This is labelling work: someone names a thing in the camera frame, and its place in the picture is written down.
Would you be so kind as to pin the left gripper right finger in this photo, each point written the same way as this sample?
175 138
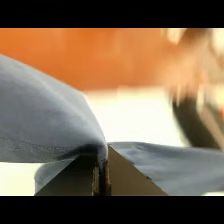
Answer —
130 180

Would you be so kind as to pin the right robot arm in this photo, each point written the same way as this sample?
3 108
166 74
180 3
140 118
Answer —
196 123

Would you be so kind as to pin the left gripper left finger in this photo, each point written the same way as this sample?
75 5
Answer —
75 181

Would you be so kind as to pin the blue-grey shirt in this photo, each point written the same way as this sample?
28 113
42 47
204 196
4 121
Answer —
40 123

